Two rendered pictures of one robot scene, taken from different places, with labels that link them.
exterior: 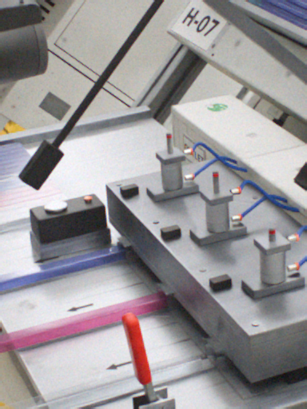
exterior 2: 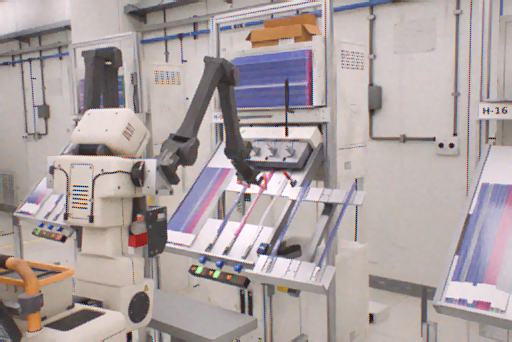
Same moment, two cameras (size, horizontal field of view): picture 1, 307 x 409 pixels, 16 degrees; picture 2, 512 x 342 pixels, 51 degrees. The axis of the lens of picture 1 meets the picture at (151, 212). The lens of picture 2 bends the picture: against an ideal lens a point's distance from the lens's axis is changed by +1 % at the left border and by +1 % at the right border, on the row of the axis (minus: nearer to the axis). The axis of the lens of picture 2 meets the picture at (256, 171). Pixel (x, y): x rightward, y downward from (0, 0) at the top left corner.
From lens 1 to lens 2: 1.69 m
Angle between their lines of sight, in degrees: 17
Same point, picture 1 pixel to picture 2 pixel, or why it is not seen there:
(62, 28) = (154, 136)
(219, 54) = not seen: hidden behind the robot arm
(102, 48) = (165, 133)
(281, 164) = (269, 133)
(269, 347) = (300, 161)
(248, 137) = (257, 133)
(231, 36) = not seen: hidden behind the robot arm
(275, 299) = (294, 154)
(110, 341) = (273, 181)
